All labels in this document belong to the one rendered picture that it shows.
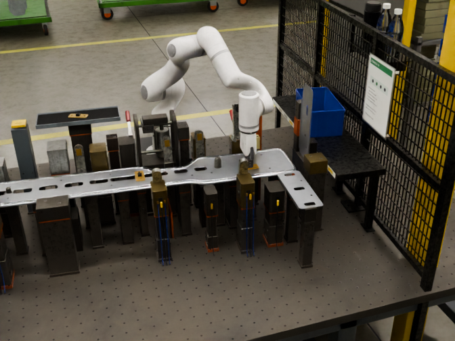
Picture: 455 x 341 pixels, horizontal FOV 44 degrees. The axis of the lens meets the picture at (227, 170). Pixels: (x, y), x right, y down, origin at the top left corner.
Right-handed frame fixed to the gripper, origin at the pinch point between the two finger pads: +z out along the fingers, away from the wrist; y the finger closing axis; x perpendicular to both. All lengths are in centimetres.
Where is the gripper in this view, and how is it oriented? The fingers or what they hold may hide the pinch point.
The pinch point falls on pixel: (248, 162)
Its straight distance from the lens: 244.8
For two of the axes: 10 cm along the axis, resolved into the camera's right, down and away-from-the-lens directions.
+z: 0.1, 8.7, 4.9
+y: 2.3, 4.7, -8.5
